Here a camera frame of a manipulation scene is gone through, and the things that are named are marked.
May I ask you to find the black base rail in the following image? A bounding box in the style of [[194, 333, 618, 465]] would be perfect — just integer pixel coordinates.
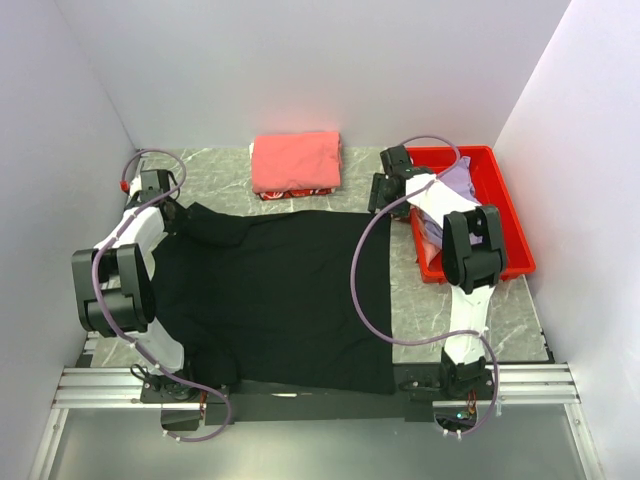
[[139, 369, 501, 427]]

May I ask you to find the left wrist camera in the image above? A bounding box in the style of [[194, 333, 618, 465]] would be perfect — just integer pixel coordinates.
[[119, 169, 177, 203]]

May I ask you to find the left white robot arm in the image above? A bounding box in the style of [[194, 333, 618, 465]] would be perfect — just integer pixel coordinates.
[[71, 169, 200, 402]]

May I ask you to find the red plastic bin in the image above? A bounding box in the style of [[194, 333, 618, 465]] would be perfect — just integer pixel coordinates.
[[407, 145, 536, 284]]

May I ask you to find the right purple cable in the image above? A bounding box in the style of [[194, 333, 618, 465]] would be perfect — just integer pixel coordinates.
[[349, 135, 501, 436]]

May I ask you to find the aluminium frame rail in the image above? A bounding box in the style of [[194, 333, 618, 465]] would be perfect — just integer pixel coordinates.
[[52, 364, 579, 409]]

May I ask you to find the crumpled lavender t shirt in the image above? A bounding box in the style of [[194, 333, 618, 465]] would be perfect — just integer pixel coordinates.
[[438, 155, 484, 246]]

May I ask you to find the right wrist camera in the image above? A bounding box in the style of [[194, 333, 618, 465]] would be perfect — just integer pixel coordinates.
[[380, 145, 413, 176]]

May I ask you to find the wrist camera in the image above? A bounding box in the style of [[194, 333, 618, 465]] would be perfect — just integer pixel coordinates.
[[119, 169, 177, 203], [380, 145, 413, 176]]

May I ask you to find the crumpled salmon t shirt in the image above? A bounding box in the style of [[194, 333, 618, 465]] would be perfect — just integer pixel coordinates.
[[417, 210, 443, 264]]

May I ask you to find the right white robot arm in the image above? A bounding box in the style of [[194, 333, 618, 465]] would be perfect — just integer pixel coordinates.
[[356, 167, 507, 399]]

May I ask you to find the black t shirt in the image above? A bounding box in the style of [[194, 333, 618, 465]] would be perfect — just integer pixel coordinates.
[[152, 204, 394, 394]]

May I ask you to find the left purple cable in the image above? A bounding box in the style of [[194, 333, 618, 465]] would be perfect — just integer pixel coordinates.
[[90, 148, 236, 444]]

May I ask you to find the purple cable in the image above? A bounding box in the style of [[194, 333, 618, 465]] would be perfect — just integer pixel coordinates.
[[90, 148, 236, 444], [349, 135, 501, 436]]

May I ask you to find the folded pink t shirt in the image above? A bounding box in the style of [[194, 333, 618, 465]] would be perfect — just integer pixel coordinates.
[[251, 132, 342, 194]]

